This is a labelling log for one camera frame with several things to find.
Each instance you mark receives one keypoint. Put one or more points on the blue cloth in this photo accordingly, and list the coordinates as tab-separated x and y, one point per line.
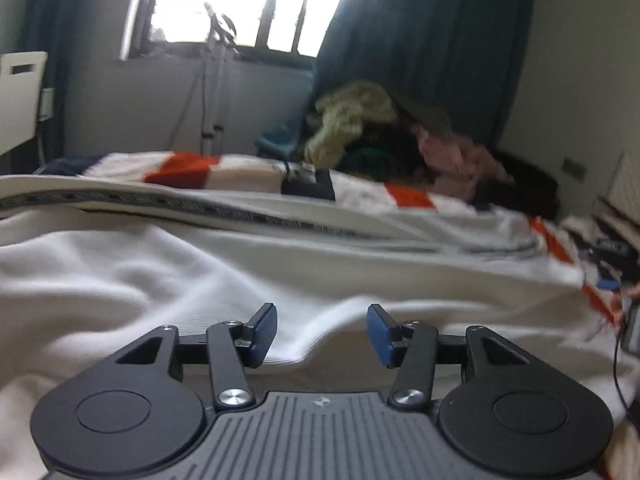
280	137

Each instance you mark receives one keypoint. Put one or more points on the green garment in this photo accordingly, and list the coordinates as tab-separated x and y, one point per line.
370	159

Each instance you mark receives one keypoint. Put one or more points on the garment steamer stand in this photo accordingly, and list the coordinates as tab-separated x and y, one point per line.
216	75

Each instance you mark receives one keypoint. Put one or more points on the pale ribbed panel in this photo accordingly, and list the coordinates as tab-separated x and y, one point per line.
625	185

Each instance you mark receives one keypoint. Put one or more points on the olive grey cloth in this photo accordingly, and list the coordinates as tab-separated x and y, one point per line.
425	112

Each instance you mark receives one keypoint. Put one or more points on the white sweatpants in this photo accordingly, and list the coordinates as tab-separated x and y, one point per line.
150	270

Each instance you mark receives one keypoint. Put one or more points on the pink clothes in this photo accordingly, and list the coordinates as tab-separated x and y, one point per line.
450	160

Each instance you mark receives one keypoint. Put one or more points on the grey-blue curtain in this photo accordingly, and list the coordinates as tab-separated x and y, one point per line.
75	5

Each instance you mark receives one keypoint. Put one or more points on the teal curtain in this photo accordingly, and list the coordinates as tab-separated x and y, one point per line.
425	35

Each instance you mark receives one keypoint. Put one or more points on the striped blanket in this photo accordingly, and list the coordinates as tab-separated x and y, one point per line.
185	167

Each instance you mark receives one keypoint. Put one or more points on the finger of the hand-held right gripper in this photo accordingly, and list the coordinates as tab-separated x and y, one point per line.
608	285

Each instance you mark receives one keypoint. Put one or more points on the white chair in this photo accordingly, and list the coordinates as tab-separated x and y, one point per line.
20	105

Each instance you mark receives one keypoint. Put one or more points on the yellow-green knitted blanket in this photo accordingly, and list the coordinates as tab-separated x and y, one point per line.
350	112

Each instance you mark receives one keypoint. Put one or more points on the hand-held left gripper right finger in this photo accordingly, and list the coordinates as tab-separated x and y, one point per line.
382	337

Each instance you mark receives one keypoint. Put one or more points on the person's right hand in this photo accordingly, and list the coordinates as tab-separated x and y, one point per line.
635	292

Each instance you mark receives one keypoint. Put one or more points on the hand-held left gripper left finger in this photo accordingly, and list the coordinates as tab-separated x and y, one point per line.
262	332

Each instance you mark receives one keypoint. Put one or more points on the dark brown garment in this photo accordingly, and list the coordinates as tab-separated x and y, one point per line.
390	147

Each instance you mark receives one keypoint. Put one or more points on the dark wall switch plate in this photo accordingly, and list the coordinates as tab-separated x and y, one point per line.
574	169

